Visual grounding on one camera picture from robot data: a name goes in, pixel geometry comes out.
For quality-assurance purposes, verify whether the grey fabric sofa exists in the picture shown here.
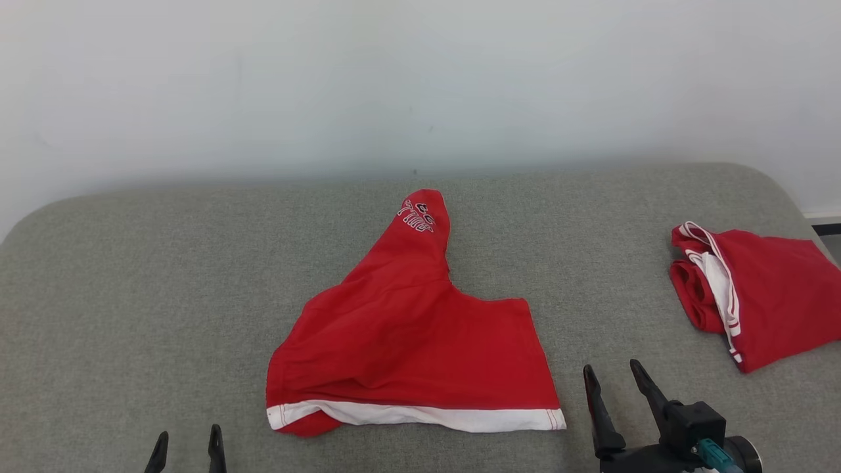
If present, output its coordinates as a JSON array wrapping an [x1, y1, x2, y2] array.
[[0, 162, 841, 473]]

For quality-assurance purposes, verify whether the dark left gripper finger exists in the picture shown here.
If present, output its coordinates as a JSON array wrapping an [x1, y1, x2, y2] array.
[[208, 424, 227, 473], [145, 431, 170, 473]]

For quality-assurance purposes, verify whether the dark wall baseboard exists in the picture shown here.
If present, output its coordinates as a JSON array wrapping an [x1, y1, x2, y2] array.
[[804, 210, 841, 238]]

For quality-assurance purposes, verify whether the red shorts white waistband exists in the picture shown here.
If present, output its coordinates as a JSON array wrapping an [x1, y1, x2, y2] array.
[[265, 189, 568, 438]]

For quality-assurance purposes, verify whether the red Bulls 23 jersey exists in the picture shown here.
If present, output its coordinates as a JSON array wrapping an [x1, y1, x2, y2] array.
[[670, 221, 841, 374]]

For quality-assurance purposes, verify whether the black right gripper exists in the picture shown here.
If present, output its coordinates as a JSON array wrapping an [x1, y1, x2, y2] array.
[[582, 359, 763, 473]]

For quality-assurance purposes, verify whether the teal cable connector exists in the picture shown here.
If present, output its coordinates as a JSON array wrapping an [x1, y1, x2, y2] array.
[[696, 438, 747, 473]]

